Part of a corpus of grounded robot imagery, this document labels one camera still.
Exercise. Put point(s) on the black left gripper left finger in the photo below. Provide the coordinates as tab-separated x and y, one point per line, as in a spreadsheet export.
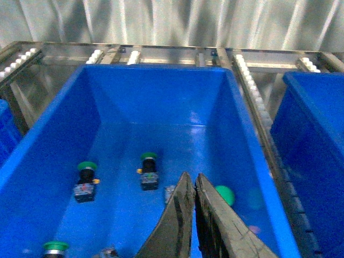
172	234

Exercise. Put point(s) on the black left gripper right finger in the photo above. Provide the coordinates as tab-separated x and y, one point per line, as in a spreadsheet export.
221	232

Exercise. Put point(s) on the blue source bin with buttons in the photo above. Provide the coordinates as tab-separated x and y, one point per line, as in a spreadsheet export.
194	119

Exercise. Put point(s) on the green button right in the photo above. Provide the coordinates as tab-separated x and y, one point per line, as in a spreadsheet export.
226	193

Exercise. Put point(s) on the green button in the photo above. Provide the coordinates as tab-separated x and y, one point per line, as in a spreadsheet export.
226	193
55	249
85	188
149	177

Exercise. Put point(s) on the red button lying sideways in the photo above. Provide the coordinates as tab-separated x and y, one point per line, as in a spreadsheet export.
168	191

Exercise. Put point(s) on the black yellow button front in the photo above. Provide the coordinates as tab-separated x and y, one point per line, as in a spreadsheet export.
108	253

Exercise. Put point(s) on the green button centre back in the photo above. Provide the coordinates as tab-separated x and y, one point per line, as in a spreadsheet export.
149	177

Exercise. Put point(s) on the green button far left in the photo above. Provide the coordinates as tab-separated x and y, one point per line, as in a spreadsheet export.
85	188

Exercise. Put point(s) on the green button front left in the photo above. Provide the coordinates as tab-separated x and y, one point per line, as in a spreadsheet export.
55	249

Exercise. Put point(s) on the blue target bin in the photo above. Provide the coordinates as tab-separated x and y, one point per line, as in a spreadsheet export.
308	134

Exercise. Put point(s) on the blue bin far left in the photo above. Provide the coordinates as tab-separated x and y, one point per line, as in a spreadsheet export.
10	135

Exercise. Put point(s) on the metal roller rack frame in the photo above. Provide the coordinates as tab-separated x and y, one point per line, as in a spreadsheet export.
32	74

